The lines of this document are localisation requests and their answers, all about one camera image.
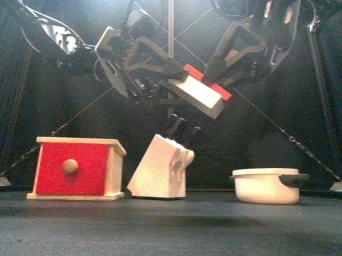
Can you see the toy salmon sushi block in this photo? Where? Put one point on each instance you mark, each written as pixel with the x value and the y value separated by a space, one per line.
pixel 198 93

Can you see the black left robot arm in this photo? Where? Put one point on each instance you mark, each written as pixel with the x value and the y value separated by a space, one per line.
pixel 31 23

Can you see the pale wooden knife block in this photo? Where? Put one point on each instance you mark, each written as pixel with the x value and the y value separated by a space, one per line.
pixel 155 173

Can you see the wooden box with red drawer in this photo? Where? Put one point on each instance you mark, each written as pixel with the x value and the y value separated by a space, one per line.
pixel 71 173

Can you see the white toy pot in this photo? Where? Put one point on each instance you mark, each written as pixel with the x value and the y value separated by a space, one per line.
pixel 262 190

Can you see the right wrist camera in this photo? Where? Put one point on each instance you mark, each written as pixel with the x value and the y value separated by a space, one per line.
pixel 234 7

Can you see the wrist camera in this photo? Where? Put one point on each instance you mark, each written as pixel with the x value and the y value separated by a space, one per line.
pixel 234 7
pixel 142 21

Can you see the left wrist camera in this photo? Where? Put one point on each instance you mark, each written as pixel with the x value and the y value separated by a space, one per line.
pixel 142 21

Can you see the vertical metal frame pole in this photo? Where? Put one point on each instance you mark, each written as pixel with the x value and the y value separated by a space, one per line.
pixel 170 20

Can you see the slanted metal frame strut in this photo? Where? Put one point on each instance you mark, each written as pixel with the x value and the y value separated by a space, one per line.
pixel 321 93

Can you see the metal frame foot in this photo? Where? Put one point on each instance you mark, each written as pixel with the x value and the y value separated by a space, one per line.
pixel 337 186
pixel 3 181

